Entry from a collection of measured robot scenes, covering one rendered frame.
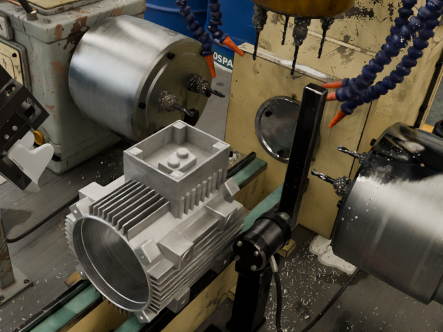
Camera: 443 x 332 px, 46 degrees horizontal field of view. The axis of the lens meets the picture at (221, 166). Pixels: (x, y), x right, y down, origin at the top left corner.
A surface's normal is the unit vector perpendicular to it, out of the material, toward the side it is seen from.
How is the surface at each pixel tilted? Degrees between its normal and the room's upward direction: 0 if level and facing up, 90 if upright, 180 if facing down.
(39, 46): 90
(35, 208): 0
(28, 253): 0
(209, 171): 90
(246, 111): 90
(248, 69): 90
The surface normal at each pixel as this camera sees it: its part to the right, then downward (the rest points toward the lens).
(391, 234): -0.54, 0.18
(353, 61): -0.59, 0.44
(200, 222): 0.10, -0.80
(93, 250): 0.75, -0.01
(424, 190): -0.30, -0.35
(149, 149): 0.80, 0.42
